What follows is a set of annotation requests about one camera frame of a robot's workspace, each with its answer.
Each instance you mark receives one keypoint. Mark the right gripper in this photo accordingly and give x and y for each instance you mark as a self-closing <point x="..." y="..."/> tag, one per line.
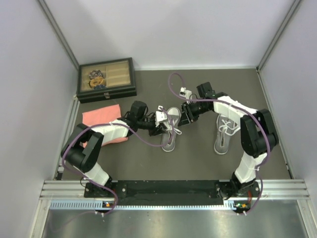
<point x="184" y="119"/>

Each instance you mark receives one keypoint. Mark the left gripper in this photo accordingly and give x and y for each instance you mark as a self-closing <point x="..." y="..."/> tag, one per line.
<point x="159" y="130"/>

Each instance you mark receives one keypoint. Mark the grey sneaker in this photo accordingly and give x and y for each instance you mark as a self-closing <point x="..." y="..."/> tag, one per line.
<point x="222" y="141"/>
<point x="168" y="140"/>

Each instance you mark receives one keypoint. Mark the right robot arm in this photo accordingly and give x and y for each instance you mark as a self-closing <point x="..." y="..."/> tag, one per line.
<point x="257" y="131"/>

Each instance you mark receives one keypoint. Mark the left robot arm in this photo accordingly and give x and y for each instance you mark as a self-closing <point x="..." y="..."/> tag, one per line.
<point x="81" y="151"/>

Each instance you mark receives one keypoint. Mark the pink folded cloth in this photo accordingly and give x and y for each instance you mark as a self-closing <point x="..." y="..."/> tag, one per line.
<point x="102" y="115"/>

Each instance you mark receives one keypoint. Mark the dark jewelry box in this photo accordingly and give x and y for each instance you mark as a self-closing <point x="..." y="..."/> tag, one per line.
<point x="106" y="80"/>

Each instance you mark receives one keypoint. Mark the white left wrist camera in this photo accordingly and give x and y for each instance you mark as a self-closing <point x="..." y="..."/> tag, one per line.
<point x="160" y="116"/>

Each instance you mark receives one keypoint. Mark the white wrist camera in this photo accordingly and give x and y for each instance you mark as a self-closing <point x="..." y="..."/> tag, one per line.
<point x="185" y="93"/>
<point x="160" y="116"/>

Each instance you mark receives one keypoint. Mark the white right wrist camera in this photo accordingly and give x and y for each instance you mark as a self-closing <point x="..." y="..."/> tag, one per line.
<point x="185" y="93"/>

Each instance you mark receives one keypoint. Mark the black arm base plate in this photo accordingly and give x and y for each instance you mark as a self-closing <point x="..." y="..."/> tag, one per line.
<point x="179" y="192"/>

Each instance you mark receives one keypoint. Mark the aluminium frame rail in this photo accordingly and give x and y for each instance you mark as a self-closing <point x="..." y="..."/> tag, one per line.
<point x="279" y="189"/>

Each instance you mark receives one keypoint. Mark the grey slotted cable duct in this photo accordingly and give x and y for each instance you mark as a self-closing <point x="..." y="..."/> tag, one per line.
<point x="101" y="205"/>

